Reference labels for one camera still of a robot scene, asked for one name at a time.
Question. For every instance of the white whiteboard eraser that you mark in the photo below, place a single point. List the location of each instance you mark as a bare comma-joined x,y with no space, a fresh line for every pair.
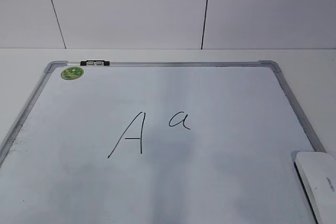
316,171

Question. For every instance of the black and clear board clip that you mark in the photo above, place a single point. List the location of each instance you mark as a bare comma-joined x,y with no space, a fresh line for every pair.
95,63

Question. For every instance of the round green magnet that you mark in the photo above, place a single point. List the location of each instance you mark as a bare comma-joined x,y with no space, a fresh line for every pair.
72,73

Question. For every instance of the white board with grey frame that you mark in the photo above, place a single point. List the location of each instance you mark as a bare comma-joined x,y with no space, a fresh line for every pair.
204,142

